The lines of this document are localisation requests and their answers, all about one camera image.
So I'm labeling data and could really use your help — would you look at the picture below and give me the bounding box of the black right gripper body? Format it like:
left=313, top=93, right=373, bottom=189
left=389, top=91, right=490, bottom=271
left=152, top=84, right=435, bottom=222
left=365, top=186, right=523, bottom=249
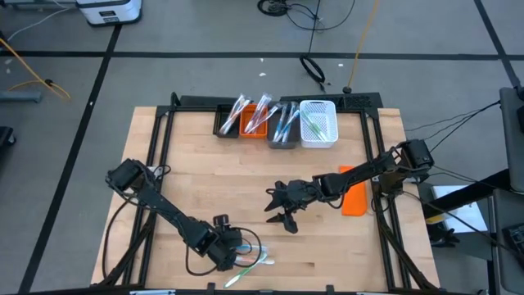
left=273, top=179, right=328, bottom=213

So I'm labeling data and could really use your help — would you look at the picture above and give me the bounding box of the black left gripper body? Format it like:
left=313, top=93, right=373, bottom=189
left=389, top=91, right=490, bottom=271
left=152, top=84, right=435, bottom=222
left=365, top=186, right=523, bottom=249
left=206, top=226, right=246, bottom=273

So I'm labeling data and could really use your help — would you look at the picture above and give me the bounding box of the green toothbrush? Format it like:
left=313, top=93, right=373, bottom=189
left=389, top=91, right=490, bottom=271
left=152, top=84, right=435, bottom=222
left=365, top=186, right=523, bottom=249
left=306, top=118, right=328, bottom=143
left=223, top=252, right=269, bottom=288
left=301, top=111, right=324, bottom=138

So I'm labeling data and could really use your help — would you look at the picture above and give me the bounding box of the purple toothbrush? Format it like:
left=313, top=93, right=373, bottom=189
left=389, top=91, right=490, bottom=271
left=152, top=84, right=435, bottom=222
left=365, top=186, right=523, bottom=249
left=244, top=93, right=273, bottom=134
left=247, top=102, right=283, bottom=134

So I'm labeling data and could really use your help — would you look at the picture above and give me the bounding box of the grey plastic basket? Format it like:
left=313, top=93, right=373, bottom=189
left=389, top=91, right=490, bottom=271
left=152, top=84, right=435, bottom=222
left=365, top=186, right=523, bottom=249
left=266, top=102, right=301, bottom=150

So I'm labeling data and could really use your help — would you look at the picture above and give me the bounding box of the orange flat mat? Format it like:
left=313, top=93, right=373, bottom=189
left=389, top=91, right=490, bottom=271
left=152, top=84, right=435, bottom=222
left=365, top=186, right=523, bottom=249
left=338, top=165, right=368, bottom=217

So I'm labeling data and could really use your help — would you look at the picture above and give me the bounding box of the white perforated plastic basket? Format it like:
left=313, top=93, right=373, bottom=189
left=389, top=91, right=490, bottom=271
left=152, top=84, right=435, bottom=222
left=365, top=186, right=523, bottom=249
left=299, top=99, right=340, bottom=149

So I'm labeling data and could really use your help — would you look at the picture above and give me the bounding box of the orange perforated plastic basket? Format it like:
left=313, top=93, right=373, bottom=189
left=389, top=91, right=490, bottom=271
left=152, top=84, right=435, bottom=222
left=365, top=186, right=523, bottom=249
left=239, top=103, right=269, bottom=139

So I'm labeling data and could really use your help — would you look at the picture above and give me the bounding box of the black perforated plastic basket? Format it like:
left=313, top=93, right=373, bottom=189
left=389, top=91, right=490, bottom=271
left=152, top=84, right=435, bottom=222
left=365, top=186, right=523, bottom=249
left=212, top=103, right=242, bottom=139

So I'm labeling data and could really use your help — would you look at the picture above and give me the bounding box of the white paper sheet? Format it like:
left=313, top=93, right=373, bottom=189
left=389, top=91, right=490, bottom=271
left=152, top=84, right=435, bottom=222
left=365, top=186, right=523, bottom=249
left=430, top=184, right=489, bottom=234

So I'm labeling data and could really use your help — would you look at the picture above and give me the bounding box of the grey side desk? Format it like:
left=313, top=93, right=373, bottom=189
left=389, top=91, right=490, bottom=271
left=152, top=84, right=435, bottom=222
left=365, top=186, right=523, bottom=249
left=498, top=85, right=524, bottom=193

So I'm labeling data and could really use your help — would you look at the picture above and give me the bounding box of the white Trossen equipment cart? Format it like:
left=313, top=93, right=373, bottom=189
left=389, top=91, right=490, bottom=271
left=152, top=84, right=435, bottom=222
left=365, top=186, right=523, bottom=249
left=75, top=0, right=143, bottom=27

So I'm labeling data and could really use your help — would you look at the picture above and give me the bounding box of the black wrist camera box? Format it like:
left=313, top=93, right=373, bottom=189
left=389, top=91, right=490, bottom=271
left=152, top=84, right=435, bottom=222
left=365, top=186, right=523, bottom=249
left=211, top=213, right=231, bottom=229

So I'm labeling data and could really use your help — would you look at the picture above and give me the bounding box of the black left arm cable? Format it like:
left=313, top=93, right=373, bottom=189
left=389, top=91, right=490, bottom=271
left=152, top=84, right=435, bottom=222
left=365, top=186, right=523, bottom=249
left=184, top=226, right=264, bottom=277

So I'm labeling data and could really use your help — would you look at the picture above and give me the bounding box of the black aluminium table frame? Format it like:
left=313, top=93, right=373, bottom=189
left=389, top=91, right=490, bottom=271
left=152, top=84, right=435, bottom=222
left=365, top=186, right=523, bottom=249
left=97, top=92, right=441, bottom=295

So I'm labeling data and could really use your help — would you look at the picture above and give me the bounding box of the black coiled floor cable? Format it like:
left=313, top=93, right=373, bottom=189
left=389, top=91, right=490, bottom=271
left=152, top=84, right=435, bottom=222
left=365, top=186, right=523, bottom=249
left=298, top=53, right=328, bottom=93

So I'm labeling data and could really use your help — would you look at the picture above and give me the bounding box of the black hanging cable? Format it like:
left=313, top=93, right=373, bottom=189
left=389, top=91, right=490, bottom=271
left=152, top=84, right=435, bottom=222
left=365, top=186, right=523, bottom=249
left=305, top=0, right=323, bottom=57

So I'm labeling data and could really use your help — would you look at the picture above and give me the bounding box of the yellow hanging cable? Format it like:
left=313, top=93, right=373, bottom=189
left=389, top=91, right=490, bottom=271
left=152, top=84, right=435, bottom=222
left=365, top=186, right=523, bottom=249
left=342, top=0, right=380, bottom=94

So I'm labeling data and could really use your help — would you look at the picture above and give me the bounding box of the black floor cable bundle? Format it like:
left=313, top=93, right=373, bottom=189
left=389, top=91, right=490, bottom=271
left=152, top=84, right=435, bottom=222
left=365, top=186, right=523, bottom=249
left=256, top=0, right=357, bottom=32

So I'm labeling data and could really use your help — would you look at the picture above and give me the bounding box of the yellow floor cable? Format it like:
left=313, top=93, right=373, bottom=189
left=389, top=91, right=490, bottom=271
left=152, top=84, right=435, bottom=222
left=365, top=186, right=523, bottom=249
left=0, top=37, right=71, bottom=102

